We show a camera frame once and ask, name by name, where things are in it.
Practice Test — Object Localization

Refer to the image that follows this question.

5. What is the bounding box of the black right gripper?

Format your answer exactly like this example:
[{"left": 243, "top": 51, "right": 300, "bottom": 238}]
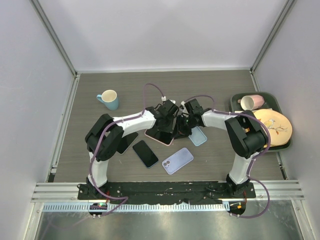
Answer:
[{"left": 172, "top": 114, "right": 197, "bottom": 140}]

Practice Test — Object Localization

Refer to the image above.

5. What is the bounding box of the pink phone case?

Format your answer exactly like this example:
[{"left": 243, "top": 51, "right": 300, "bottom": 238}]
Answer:
[{"left": 144, "top": 126, "right": 175, "bottom": 147}]

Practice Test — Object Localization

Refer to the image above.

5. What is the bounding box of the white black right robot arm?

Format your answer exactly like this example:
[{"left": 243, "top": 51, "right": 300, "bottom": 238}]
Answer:
[{"left": 172, "top": 98, "right": 271, "bottom": 198}]

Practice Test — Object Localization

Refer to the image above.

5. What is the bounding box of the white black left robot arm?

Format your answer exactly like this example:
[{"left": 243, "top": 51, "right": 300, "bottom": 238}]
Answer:
[{"left": 85, "top": 100, "right": 179, "bottom": 200}]

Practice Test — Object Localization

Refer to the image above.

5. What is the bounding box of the light blue phone case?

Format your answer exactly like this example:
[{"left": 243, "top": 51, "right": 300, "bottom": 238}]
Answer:
[{"left": 188, "top": 126, "right": 208, "bottom": 147}]

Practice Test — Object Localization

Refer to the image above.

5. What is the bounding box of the lavender phone case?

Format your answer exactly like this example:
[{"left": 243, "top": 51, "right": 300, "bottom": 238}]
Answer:
[{"left": 161, "top": 147, "right": 194, "bottom": 175}]

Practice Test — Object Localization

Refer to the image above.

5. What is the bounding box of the blue edged black smartphone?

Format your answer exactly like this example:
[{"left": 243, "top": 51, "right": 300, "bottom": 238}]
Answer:
[{"left": 132, "top": 140, "right": 159, "bottom": 169}]

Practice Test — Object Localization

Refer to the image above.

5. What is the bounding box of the silver edged black smartphone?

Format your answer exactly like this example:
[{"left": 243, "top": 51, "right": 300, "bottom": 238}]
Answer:
[{"left": 116, "top": 132, "right": 139, "bottom": 155}]

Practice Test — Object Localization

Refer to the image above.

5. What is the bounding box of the blue ceramic mug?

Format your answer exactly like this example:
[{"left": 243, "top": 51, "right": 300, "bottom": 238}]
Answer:
[{"left": 96, "top": 89, "right": 119, "bottom": 111}]

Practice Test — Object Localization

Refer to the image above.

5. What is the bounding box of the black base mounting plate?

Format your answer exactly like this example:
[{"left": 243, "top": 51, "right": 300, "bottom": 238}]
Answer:
[{"left": 77, "top": 181, "right": 256, "bottom": 205}]

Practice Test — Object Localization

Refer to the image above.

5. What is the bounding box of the pink white mug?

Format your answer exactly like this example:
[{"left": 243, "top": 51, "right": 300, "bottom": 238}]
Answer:
[{"left": 237, "top": 94, "right": 265, "bottom": 111}]

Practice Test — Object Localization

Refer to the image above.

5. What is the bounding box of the dark green tray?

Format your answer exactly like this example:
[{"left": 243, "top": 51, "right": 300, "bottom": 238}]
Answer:
[{"left": 229, "top": 91, "right": 293, "bottom": 152}]

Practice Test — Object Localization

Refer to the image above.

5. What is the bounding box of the yellow bird plate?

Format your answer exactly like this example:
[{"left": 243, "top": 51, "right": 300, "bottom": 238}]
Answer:
[{"left": 253, "top": 109, "right": 293, "bottom": 147}]

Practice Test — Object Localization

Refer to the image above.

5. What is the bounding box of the perforated white cable tray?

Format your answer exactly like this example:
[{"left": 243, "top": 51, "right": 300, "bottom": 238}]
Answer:
[{"left": 42, "top": 201, "right": 230, "bottom": 213}]

